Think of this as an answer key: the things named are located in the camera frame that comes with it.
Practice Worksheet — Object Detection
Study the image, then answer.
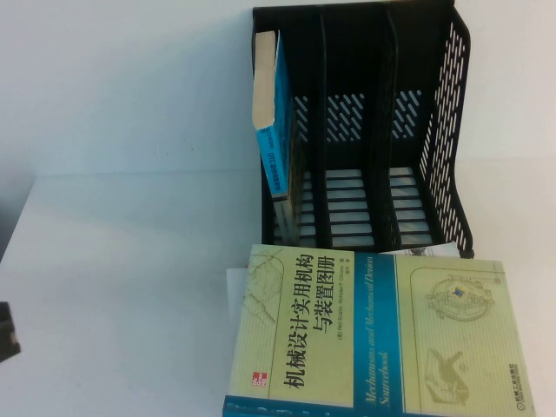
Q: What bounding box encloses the white car suspension book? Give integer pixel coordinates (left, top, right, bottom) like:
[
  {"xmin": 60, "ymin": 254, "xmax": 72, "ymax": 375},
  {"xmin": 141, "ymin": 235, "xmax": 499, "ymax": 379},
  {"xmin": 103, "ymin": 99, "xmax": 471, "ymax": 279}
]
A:
[{"xmin": 225, "ymin": 242, "xmax": 460, "ymax": 305}]

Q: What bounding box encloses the black plastic book stand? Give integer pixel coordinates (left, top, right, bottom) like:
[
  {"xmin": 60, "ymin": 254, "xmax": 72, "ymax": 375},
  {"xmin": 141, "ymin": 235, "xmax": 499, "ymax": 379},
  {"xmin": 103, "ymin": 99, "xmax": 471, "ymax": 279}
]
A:
[{"xmin": 250, "ymin": 0, "xmax": 477, "ymax": 261}]

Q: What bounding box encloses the thick book with blue cover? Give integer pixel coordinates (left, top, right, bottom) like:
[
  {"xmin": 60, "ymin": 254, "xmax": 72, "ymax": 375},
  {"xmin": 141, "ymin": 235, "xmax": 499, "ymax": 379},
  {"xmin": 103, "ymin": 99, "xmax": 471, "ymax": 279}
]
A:
[{"xmin": 251, "ymin": 30, "xmax": 303, "ymax": 245}]

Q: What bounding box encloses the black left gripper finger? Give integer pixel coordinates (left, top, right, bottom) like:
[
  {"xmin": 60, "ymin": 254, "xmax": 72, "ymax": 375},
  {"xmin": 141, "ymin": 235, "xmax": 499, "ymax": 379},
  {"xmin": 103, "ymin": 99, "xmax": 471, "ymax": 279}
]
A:
[{"xmin": 0, "ymin": 301, "xmax": 23, "ymax": 364}]

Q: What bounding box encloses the yellow-green mechanical design book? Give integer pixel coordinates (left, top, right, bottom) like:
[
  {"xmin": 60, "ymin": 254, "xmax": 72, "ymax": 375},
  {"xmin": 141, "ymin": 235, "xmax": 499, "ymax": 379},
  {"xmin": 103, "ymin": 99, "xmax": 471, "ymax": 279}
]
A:
[{"xmin": 221, "ymin": 242, "xmax": 534, "ymax": 417}]

